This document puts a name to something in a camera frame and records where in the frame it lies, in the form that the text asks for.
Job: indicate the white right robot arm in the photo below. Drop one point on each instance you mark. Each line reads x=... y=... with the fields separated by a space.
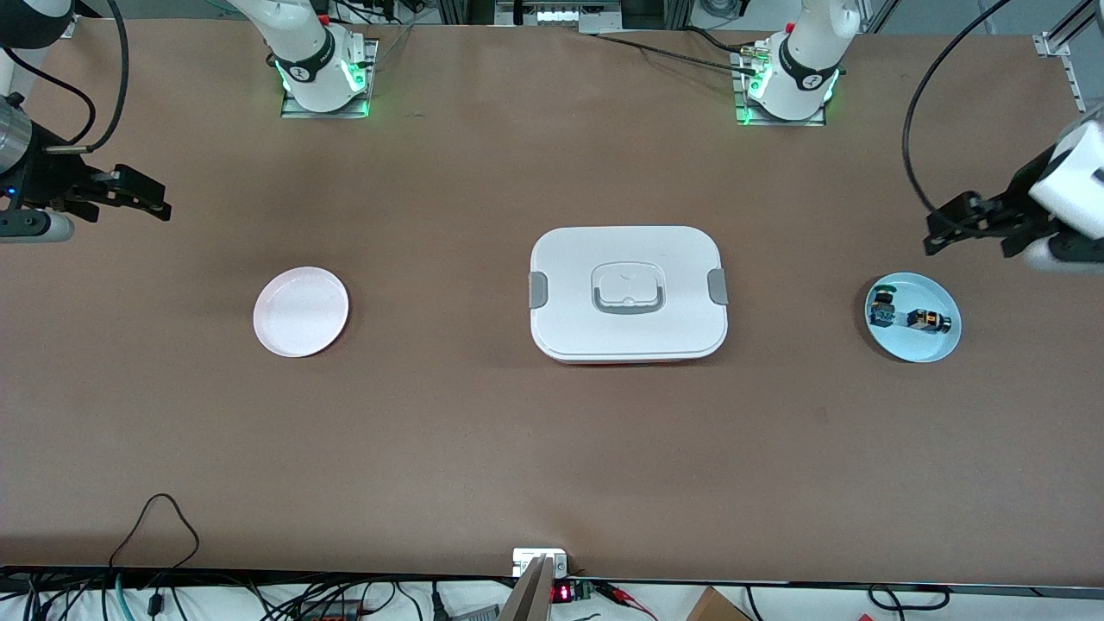
x=302 y=43

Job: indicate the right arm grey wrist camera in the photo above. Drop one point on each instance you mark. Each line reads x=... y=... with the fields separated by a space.
x=34 y=227

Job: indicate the grey brown mounting beam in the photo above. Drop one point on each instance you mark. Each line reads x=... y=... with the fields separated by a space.
x=530 y=595

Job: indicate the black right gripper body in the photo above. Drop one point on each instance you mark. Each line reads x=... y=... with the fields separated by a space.
x=45 y=179

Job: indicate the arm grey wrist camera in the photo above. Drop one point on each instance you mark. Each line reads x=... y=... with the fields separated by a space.
x=1069 y=254
x=34 y=227

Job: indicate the orange and black switch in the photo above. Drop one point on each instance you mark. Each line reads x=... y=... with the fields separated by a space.
x=930 y=321

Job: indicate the green and blue switch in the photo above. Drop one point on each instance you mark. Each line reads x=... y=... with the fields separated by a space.
x=883 y=309

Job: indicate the silver device with white lights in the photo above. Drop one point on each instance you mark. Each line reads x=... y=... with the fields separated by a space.
x=561 y=15

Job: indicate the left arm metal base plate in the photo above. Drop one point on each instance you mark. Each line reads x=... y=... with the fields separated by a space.
x=759 y=119

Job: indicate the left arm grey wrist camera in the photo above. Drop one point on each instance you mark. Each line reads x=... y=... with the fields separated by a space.
x=1069 y=254

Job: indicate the pale pink round plate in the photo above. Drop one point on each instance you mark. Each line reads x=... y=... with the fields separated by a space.
x=302 y=312

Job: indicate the brown cardboard piece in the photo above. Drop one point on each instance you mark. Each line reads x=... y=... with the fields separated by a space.
x=716 y=606

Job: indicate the light blue round plate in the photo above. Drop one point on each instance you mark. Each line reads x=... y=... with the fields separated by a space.
x=927 y=345

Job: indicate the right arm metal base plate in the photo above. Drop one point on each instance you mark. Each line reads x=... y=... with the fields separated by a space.
x=297 y=110

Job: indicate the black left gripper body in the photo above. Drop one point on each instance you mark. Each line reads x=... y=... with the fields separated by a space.
x=1020 y=199

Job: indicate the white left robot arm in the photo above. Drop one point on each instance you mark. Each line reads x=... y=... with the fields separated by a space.
x=811 y=52

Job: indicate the red digit display module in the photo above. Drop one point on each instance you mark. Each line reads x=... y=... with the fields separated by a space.
x=565 y=592

